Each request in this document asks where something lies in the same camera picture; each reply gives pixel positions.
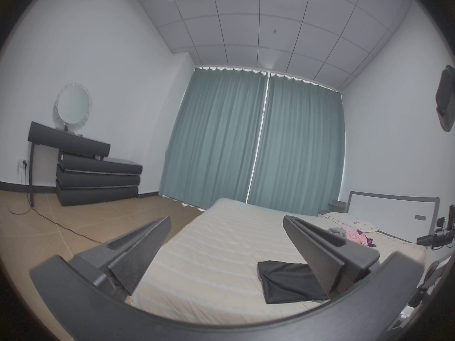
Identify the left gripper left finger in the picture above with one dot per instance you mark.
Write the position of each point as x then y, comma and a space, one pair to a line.
138, 258

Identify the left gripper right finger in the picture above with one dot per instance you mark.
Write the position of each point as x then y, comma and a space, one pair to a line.
330, 261

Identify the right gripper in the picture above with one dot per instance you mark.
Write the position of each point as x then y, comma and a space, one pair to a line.
439, 240

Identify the black T-shirt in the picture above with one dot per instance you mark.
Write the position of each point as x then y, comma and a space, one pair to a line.
284, 282

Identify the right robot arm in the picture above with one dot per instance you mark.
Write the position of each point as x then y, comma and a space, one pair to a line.
451, 222

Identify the bed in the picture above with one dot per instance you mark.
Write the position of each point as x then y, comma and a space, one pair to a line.
220, 254

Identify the pink garment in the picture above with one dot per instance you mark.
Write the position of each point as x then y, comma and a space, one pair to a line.
353, 236

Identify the purple garment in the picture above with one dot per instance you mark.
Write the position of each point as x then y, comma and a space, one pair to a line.
369, 242

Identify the white printed pillow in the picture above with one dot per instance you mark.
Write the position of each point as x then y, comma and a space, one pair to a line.
352, 222

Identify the grey bedside table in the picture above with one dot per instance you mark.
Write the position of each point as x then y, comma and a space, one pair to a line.
337, 206

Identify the black chest of drawers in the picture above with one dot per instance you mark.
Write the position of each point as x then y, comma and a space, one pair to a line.
99, 183

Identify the round white mirror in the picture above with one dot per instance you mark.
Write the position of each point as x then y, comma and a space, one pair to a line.
73, 105

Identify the white wall socket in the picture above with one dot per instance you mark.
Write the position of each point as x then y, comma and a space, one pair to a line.
23, 162

